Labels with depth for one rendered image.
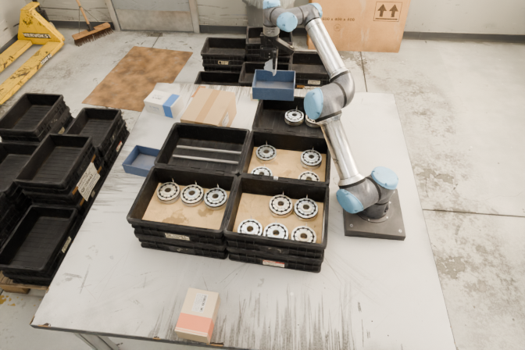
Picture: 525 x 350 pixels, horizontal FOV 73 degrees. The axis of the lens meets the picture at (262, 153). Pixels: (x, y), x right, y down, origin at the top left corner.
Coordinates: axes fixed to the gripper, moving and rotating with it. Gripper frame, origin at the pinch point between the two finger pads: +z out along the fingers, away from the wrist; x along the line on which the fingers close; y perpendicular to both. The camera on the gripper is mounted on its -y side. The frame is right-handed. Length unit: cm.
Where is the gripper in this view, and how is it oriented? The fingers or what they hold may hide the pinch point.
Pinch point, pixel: (275, 73)
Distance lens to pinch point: 182.9
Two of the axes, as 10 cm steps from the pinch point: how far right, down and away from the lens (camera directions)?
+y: -9.9, -0.8, 1.1
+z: 0.1, 7.5, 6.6
